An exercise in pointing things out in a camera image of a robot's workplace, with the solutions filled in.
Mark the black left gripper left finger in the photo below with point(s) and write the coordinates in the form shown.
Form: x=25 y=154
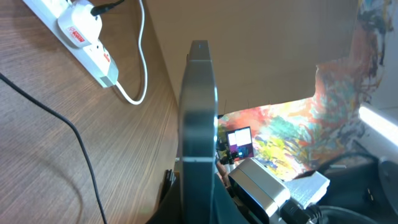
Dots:
x=170 y=209

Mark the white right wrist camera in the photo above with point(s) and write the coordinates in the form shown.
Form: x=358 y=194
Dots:
x=267 y=199

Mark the blue Galaxy S25 smartphone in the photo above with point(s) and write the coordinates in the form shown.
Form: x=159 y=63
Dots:
x=198 y=110

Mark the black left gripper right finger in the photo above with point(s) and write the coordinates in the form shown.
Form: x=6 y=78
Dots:
x=224 y=209

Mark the white power strip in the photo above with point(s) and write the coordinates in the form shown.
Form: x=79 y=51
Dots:
x=95 y=57

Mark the white USB charger plug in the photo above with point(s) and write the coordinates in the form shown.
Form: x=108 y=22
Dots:
x=79 y=25

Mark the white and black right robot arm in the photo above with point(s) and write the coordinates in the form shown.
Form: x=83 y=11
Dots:
x=361 y=194

